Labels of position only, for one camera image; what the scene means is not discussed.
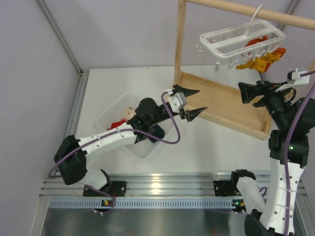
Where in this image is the wooden drying rack frame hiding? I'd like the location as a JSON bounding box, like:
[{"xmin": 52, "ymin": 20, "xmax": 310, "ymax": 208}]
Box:
[{"xmin": 174, "ymin": 0, "xmax": 315, "ymax": 140}]

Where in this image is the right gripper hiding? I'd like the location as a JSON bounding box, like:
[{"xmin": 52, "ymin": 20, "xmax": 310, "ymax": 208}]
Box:
[{"xmin": 239, "ymin": 79, "xmax": 292, "ymax": 128}]

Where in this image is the yellow sock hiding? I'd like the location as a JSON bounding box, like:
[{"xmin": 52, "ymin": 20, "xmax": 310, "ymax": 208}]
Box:
[{"xmin": 236, "ymin": 52, "xmax": 282, "ymax": 73}]

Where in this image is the grey slotted cable duct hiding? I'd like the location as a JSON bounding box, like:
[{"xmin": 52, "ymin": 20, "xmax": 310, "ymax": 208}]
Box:
[{"xmin": 49, "ymin": 198, "xmax": 245, "ymax": 210}]

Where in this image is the red and beige sock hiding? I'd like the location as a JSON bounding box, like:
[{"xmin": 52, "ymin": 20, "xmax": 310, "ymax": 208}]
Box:
[{"xmin": 107, "ymin": 118, "xmax": 128, "ymax": 130}]

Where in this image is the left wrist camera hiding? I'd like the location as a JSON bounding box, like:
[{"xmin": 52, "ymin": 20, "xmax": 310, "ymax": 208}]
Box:
[{"xmin": 164, "ymin": 89, "xmax": 187, "ymax": 114}]

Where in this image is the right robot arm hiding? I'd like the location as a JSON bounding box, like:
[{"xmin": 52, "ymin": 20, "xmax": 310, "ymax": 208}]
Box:
[{"xmin": 229, "ymin": 81, "xmax": 315, "ymax": 236}]

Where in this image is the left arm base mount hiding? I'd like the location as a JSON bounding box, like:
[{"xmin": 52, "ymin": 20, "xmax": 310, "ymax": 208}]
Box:
[{"xmin": 83, "ymin": 181, "xmax": 127, "ymax": 197}]

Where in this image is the orange sock near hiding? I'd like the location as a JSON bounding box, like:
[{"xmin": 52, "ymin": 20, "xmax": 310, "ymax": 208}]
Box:
[{"xmin": 266, "ymin": 47, "xmax": 286, "ymax": 66}]

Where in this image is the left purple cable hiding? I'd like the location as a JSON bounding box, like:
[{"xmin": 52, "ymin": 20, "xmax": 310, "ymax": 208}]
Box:
[{"xmin": 47, "ymin": 90, "xmax": 182, "ymax": 215}]

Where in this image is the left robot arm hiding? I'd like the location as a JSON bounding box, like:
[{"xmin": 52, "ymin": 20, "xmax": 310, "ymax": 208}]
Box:
[{"xmin": 52, "ymin": 85, "xmax": 206, "ymax": 195}]

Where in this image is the orange sock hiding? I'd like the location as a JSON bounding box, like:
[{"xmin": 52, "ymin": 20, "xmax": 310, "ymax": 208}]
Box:
[
  {"xmin": 245, "ymin": 35, "xmax": 268, "ymax": 47},
  {"xmin": 266, "ymin": 47, "xmax": 286, "ymax": 66}
]

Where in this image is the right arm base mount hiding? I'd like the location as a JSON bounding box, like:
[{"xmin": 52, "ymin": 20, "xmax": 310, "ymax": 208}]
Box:
[{"xmin": 213, "ymin": 169, "xmax": 247, "ymax": 197}]

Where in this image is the aluminium corner frame post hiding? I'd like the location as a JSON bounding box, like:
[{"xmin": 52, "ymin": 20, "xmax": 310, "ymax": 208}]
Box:
[{"xmin": 36, "ymin": 0, "xmax": 83, "ymax": 74}]

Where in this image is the aluminium rail beam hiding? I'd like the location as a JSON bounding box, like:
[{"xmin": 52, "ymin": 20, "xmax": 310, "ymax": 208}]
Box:
[{"xmin": 39, "ymin": 172, "xmax": 308, "ymax": 197}]

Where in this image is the clear plastic bin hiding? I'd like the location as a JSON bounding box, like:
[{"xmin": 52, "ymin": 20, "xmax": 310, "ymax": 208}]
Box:
[{"xmin": 93, "ymin": 92, "xmax": 177, "ymax": 161}]

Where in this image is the orange sock far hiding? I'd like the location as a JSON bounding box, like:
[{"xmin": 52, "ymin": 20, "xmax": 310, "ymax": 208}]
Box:
[{"xmin": 245, "ymin": 35, "xmax": 268, "ymax": 47}]

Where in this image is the white plastic clip hanger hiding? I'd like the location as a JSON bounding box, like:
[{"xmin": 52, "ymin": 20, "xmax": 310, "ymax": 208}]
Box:
[{"xmin": 196, "ymin": 5, "xmax": 285, "ymax": 72}]

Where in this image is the navy blue sock pair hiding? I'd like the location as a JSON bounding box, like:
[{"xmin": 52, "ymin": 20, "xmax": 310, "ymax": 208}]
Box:
[{"xmin": 148, "ymin": 124, "xmax": 165, "ymax": 144}]

